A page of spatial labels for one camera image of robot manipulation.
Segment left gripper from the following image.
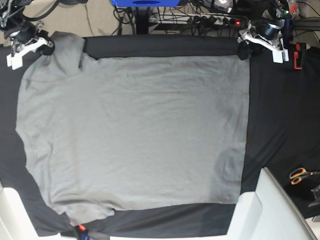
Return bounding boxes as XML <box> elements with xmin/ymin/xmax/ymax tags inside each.
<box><xmin>237</xmin><ymin>19</ymin><xmax>284</xmax><ymax>61</ymax></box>

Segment white power strip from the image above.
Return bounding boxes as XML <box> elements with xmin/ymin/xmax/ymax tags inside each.
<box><xmin>149</xmin><ymin>13</ymin><xmax>249</xmax><ymax>28</ymax></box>

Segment white chair left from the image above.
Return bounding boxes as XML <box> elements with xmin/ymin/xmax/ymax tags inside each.
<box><xmin>0</xmin><ymin>186</ymin><xmax>38</xmax><ymax>240</ymax></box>

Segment blue plastic stand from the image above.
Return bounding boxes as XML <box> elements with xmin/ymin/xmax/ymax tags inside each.
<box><xmin>110</xmin><ymin>0</ymin><xmax>184</xmax><ymax>8</ymax></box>

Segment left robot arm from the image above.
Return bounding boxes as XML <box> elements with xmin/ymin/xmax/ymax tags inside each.
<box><xmin>237</xmin><ymin>0</ymin><xmax>298</xmax><ymax>64</ymax></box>

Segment white chair right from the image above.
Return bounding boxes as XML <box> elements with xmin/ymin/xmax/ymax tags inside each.
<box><xmin>226</xmin><ymin>167</ymin><xmax>317</xmax><ymax>240</ymax></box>

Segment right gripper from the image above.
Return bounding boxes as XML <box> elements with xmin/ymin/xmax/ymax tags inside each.
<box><xmin>4</xmin><ymin>19</ymin><xmax>55</xmax><ymax>56</ymax></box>

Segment orange handled scissors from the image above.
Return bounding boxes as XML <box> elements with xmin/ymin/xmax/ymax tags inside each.
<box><xmin>289</xmin><ymin>167</ymin><xmax>320</xmax><ymax>185</ymax></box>

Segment red black clamp right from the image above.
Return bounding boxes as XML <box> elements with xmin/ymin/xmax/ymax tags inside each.
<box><xmin>293</xmin><ymin>42</ymin><xmax>307</xmax><ymax>70</ymax></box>

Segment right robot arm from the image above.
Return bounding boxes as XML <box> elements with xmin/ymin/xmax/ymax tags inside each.
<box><xmin>0</xmin><ymin>0</ymin><xmax>60</xmax><ymax>56</ymax></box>

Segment grey T-shirt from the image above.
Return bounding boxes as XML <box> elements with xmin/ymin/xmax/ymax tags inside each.
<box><xmin>16</xmin><ymin>33</ymin><xmax>250</xmax><ymax>225</ymax></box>

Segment black metal bracket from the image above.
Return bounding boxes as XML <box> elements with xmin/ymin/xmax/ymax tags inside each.
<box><xmin>308</xmin><ymin>185</ymin><xmax>320</xmax><ymax>208</ymax></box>

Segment orange black clamp bottom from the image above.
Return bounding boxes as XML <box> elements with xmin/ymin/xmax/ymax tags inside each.
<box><xmin>68</xmin><ymin>220</ymin><xmax>111</xmax><ymax>240</ymax></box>

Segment white chair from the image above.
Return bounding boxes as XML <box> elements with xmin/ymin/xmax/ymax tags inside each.
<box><xmin>226</xmin><ymin>167</ymin><xmax>317</xmax><ymax>240</ymax></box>
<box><xmin>0</xmin><ymin>186</ymin><xmax>38</xmax><ymax>240</ymax></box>

